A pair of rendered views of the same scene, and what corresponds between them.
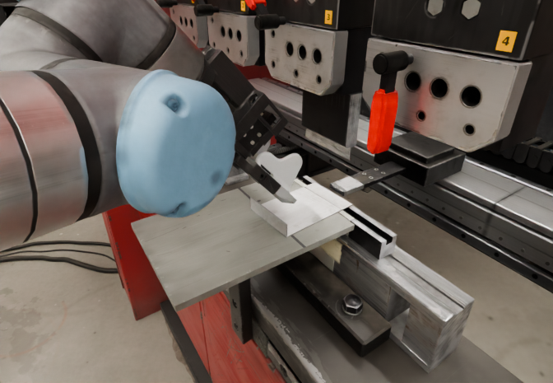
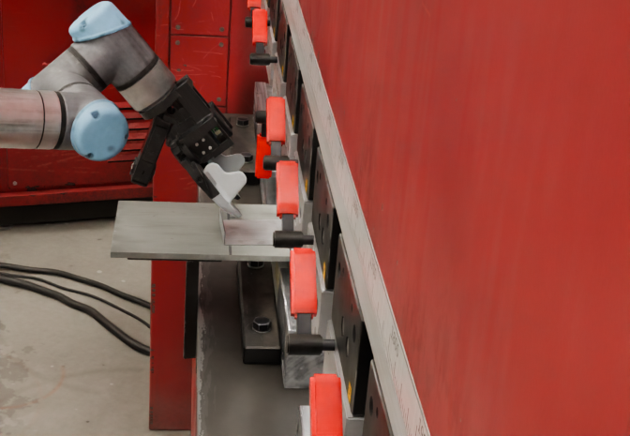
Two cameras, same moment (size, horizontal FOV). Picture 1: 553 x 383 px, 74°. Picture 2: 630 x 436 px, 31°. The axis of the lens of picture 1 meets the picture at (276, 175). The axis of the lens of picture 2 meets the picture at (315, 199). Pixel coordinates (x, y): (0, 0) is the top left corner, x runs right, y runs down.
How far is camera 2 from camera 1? 1.29 m
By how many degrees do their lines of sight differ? 24
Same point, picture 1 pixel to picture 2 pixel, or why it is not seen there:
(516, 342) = not seen: outside the picture
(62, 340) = (43, 413)
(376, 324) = (267, 342)
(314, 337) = (221, 342)
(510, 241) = not seen: hidden behind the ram
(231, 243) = (179, 235)
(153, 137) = (82, 124)
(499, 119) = not seen: hidden behind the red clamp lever
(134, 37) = (124, 69)
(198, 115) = (104, 120)
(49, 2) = (84, 48)
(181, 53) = (152, 82)
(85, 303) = (91, 380)
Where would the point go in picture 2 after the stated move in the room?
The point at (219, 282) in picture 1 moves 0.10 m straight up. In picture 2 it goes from (148, 250) to (149, 188)
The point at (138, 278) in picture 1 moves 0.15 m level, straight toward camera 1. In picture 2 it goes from (170, 357) to (161, 391)
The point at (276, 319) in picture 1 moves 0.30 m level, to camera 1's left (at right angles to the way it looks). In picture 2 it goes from (202, 323) to (48, 268)
